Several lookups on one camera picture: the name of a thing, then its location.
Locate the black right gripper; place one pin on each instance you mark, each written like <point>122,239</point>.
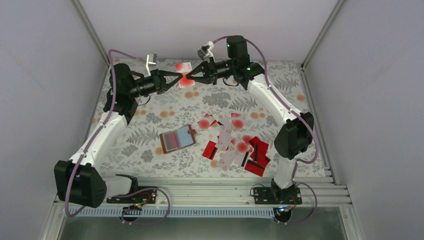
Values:
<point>209,73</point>

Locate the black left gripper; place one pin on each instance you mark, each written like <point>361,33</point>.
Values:
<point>160,74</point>

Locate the white card red circle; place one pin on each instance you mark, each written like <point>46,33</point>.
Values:
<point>241,147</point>
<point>207,121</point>
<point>184,68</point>
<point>237,120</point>

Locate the white card red circle top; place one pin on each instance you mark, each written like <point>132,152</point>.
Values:
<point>207,121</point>

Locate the brown leather card holder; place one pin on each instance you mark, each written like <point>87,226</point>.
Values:
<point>178,139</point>

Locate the red card with gold logo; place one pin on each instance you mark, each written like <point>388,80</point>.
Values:
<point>170,141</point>

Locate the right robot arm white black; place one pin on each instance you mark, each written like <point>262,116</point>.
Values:
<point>295,142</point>

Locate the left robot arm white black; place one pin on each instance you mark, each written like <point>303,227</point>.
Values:
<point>78,180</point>

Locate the red card black stripe left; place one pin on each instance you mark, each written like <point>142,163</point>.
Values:
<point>210,150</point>

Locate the white card pale pattern bottom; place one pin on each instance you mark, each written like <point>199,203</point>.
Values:
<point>227,159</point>

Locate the white card black stripe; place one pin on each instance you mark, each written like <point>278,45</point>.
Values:
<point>240,159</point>

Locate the dark red card right upper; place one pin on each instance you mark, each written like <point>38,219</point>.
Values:
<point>260,149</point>

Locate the dark red card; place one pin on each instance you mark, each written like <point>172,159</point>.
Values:
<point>257,168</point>
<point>260,149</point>

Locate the dark red card bottom right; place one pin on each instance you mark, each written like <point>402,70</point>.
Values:
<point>257,168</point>

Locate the floral patterned table mat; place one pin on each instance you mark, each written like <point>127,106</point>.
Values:
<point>138,151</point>

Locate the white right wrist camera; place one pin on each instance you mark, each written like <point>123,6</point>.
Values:
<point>205,52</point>

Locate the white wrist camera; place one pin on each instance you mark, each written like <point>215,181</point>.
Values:
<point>205,52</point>
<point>150,62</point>

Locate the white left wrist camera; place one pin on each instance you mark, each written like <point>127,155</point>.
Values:
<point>150,62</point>

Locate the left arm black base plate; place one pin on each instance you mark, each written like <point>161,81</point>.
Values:
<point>145,197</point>

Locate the slotted grey cable duct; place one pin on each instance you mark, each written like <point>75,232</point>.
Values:
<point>180,212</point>

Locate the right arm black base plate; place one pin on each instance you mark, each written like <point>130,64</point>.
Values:
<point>265,196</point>

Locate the aluminium rail frame front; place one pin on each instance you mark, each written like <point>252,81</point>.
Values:
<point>326,213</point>

